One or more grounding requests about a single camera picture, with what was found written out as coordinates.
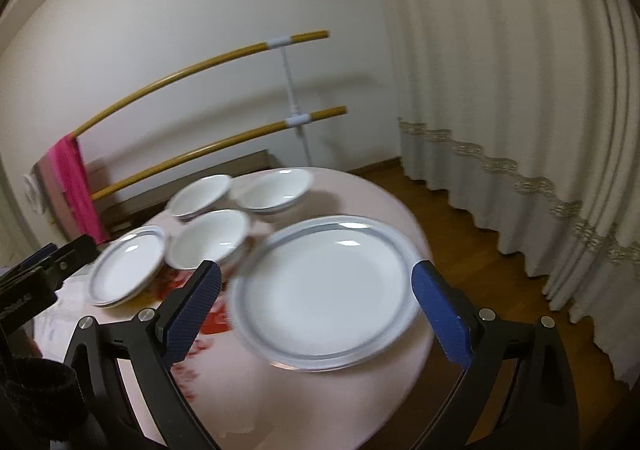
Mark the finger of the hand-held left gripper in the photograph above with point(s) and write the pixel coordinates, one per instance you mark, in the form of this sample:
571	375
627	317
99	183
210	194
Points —
35	257
72	255

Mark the long wooden barre rail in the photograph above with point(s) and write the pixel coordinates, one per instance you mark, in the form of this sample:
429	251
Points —
200	65

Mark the grey-brown cloth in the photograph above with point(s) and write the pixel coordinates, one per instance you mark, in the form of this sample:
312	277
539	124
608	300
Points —
52	195

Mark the small white grey-rimmed plate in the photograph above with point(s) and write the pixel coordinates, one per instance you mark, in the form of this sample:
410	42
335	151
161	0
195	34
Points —
127	265

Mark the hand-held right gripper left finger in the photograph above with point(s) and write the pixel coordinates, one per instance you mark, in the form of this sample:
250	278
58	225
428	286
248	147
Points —
192	310

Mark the low white brown-topped cabinet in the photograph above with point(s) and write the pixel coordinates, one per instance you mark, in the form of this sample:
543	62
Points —
150	200

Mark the short wooden barre rail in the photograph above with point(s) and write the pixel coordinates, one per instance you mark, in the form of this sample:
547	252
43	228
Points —
210	148

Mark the pink towel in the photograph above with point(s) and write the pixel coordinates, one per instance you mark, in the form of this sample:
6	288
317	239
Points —
80	185

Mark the white barre stand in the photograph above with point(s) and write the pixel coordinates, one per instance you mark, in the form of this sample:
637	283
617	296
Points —
292	80

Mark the large white grey-rimmed plate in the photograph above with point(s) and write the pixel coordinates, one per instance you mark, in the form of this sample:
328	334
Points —
325	295

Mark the white bowl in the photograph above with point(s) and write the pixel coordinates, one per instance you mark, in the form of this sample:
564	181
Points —
197	195
272	190
207	237

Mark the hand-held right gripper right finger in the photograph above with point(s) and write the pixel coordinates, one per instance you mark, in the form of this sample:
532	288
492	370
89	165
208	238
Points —
442	315

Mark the white lace-trimmed curtain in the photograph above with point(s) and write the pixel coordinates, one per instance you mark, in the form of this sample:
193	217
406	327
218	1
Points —
510	80

